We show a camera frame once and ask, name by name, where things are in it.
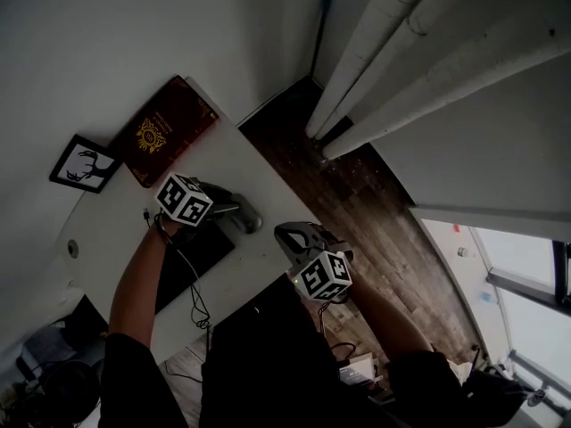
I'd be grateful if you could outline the white desk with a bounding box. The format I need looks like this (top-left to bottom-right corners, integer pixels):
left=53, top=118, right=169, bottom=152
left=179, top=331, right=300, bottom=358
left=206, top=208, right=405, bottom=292
left=55, top=77, right=322, bottom=367

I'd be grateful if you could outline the white vertical pipe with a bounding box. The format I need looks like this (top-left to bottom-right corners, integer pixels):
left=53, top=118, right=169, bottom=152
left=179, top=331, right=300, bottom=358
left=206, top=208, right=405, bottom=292
left=315, top=0, right=554, bottom=141
left=321, top=0, right=571, bottom=161
left=305, top=0, right=447, bottom=136

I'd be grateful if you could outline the person's black clothing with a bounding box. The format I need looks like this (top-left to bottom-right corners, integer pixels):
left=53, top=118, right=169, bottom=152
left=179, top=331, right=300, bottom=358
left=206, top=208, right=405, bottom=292
left=97, top=274, right=469, bottom=428

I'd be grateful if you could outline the person's left forearm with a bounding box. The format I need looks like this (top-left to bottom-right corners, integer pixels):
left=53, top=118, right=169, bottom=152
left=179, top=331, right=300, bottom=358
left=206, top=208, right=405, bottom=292
left=108, top=223, right=173, bottom=356

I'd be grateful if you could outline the black framed deer picture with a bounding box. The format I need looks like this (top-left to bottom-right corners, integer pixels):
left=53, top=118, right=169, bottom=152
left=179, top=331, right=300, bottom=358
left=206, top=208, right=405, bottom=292
left=48, top=134, right=124, bottom=194

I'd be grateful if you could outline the black recorder device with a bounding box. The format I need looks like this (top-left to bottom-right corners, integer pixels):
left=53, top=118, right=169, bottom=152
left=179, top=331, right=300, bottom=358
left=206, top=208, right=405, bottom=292
left=337, top=354, right=380, bottom=394

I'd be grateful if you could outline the black framed window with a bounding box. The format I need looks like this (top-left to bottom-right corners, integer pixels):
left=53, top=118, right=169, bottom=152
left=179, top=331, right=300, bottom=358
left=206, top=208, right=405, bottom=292
left=472, top=225, right=571, bottom=418

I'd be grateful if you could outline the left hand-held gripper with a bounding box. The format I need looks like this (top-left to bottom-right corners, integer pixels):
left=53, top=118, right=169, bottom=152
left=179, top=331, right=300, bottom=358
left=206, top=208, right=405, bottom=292
left=154, top=172, right=244, bottom=227

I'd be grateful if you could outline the grey mouse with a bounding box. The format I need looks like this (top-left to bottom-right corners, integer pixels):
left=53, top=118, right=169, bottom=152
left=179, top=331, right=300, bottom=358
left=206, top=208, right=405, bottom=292
left=228, top=193, right=263, bottom=235

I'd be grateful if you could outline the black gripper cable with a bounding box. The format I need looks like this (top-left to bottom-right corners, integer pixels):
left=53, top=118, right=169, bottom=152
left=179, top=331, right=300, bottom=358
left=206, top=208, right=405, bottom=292
left=153, top=211, right=213, bottom=329
left=315, top=299, right=340, bottom=336

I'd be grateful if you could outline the red hardcover book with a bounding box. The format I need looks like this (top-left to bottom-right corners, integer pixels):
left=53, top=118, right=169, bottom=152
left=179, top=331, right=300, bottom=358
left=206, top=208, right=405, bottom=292
left=109, top=75, right=220, bottom=189

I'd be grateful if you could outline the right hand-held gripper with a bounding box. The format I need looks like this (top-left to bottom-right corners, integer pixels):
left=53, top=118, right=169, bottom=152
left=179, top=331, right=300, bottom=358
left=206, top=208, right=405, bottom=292
left=273, top=220, right=356, bottom=302

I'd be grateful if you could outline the black keyboard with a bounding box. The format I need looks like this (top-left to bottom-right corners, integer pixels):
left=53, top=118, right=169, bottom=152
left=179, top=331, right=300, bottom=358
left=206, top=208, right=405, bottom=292
left=153, top=220, right=236, bottom=316

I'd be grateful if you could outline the person's right forearm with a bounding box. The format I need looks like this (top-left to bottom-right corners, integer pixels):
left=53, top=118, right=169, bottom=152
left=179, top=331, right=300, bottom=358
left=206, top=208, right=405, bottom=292
left=345, top=278, right=434, bottom=365

